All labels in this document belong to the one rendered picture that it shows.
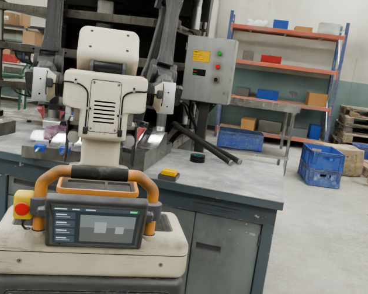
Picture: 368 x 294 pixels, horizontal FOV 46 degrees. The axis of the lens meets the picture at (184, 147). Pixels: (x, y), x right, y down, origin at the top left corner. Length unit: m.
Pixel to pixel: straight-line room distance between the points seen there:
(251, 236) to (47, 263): 0.97
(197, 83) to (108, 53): 1.28
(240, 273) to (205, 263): 0.16
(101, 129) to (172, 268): 0.52
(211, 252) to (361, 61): 7.19
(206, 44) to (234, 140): 3.14
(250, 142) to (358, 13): 4.01
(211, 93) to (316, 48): 6.09
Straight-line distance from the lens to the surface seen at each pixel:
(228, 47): 2.69
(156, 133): 2.20
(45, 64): 1.61
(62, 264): 1.25
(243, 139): 5.72
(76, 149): 2.02
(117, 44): 1.53
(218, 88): 2.69
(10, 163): 2.20
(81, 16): 2.94
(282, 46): 8.61
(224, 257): 1.97
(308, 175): 5.52
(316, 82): 8.67
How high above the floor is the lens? 1.31
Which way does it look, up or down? 11 degrees down
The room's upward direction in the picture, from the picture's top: 7 degrees clockwise
